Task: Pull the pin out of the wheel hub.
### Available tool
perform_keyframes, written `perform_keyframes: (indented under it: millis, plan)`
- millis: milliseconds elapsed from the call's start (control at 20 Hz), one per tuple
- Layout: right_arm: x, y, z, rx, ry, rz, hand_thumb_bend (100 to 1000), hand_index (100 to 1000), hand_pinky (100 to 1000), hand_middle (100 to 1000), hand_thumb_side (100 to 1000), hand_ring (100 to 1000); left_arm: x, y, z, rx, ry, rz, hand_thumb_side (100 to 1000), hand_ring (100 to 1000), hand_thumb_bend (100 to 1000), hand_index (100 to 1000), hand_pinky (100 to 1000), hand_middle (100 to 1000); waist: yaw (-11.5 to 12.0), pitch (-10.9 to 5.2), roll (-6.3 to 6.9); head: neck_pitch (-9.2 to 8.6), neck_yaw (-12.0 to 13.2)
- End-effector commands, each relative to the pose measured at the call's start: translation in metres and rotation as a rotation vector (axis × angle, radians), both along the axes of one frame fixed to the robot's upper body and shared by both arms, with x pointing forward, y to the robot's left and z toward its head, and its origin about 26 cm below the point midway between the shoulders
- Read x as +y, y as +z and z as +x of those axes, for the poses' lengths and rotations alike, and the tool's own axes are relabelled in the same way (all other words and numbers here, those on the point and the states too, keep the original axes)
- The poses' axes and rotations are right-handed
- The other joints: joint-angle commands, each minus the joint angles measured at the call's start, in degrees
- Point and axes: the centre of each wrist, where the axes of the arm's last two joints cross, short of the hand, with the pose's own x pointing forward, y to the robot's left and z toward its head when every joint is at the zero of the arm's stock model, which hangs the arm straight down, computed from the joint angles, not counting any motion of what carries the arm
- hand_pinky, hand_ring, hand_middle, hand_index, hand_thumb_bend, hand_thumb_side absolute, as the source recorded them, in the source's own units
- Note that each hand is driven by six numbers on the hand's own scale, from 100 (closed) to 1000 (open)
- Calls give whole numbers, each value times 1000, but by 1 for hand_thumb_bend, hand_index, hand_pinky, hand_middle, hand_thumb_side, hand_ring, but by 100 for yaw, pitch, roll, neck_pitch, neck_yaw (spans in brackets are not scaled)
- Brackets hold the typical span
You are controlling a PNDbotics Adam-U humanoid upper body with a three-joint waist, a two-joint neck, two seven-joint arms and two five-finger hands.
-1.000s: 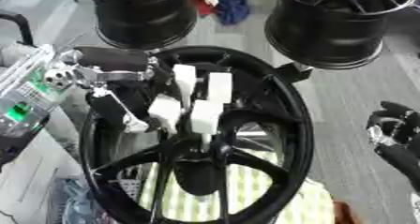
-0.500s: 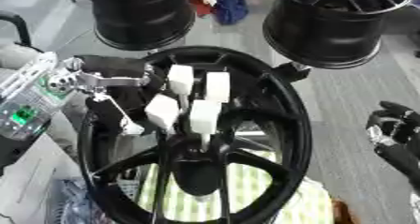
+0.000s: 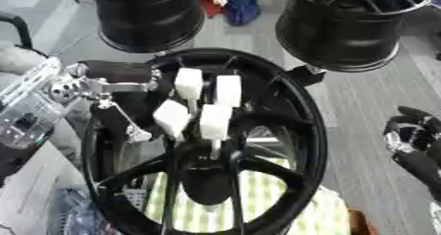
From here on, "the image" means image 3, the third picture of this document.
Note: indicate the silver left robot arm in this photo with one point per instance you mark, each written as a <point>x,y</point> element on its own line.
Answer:
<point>28,114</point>

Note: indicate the black wheel stand bracket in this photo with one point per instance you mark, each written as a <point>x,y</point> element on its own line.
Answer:
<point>304,75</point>

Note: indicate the brown wooden board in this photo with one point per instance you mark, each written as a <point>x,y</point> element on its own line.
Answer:
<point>360,224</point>

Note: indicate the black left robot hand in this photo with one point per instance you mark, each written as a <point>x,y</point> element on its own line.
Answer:
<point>118,71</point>

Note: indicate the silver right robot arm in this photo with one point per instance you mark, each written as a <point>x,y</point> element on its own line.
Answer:
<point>436,219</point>

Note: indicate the black curved tube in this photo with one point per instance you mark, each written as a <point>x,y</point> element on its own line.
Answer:
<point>21,26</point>

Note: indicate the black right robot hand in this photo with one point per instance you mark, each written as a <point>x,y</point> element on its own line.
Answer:
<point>422,166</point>

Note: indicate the black wheel rim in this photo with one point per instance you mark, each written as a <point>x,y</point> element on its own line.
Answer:
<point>149,19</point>
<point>339,32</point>

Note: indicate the black spoked wheel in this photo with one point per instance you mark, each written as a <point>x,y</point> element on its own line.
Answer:
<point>298,137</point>

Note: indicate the blue plastic bag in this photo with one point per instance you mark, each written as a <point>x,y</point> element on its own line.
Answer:
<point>74,212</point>

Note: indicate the red and blue bag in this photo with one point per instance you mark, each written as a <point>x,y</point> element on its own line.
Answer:
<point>240,6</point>

